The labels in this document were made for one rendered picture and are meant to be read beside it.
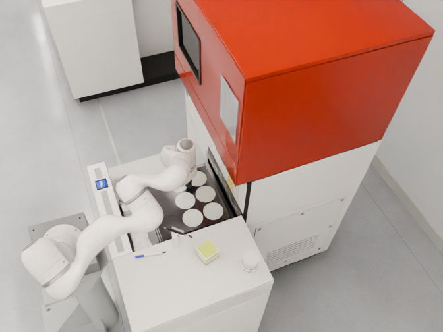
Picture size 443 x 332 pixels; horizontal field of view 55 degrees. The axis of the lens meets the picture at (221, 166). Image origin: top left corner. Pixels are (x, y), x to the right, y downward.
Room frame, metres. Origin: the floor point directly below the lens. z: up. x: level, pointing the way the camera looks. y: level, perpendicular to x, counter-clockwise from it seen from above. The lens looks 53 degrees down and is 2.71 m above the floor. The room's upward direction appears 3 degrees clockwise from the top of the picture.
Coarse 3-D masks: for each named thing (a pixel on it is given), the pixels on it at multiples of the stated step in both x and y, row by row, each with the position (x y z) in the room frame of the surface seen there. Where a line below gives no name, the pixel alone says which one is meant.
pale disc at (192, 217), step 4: (188, 212) 1.08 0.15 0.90; (192, 212) 1.08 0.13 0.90; (196, 212) 1.09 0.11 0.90; (200, 212) 1.09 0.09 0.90; (184, 216) 1.06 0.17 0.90; (188, 216) 1.06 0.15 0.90; (192, 216) 1.06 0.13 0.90; (196, 216) 1.06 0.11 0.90; (200, 216) 1.06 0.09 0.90; (184, 220) 1.04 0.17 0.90; (188, 220) 1.04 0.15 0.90; (192, 220) 1.04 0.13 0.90; (196, 220) 1.04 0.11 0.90; (200, 220) 1.04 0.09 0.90; (188, 224) 1.02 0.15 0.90; (192, 224) 1.02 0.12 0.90; (196, 224) 1.02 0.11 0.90
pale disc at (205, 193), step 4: (200, 188) 1.23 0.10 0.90; (204, 188) 1.23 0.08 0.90; (208, 188) 1.23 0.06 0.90; (212, 188) 1.23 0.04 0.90; (196, 192) 1.20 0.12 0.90; (200, 192) 1.20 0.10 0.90; (204, 192) 1.20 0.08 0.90; (208, 192) 1.21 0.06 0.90; (212, 192) 1.21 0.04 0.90; (196, 196) 1.18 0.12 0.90; (200, 196) 1.18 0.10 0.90; (204, 196) 1.18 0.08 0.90; (208, 196) 1.18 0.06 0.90; (212, 196) 1.18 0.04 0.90; (200, 200) 1.16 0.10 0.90; (204, 200) 1.16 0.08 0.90; (208, 200) 1.16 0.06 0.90
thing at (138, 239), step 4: (124, 204) 1.12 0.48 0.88; (124, 216) 1.06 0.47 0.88; (128, 216) 1.06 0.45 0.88; (132, 236) 0.95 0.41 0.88; (136, 236) 0.95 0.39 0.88; (140, 236) 0.95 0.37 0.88; (144, 236) 0.95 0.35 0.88; (148, 236) 0.95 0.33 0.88; (132, 240) 0.92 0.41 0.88; (136, 240) 0.93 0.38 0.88; (140, 240) 0.93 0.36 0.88; (144, 240) 0.93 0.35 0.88; (148, 240) 0.93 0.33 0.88; (136, 244) 0.91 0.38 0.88; (140, 244) 0.91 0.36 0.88; (144, 244) 0.91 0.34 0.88
